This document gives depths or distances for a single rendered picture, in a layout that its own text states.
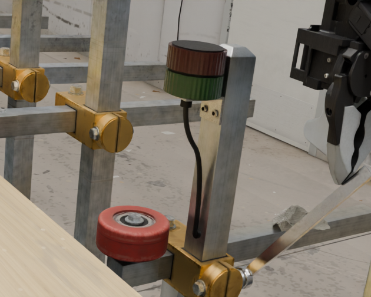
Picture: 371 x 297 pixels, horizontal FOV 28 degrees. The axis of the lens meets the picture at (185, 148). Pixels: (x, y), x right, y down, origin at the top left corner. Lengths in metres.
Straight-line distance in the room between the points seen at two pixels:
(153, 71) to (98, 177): 0.41
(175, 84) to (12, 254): 0.23
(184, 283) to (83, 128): 0.28
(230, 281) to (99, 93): 0.31
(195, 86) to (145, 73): 0.65
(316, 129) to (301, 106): 3.58
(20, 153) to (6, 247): 0.50
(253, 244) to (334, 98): 0.28
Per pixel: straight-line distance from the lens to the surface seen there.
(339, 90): 0.72
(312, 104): 4.30
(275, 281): 2.77
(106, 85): 0.98
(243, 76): 0.77
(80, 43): 1.58
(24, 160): 1.25
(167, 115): 1.10
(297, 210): 0.99
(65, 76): 1.29
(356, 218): 1.07
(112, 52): 0.97
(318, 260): 3.00
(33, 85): 1.18
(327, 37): 0.74
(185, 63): 0.72
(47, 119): 1.00
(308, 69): 0.76
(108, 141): 0.97
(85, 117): 1.00
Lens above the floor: 1.23
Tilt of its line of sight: 18 degrees down
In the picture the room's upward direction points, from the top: 7 degrees clockwise
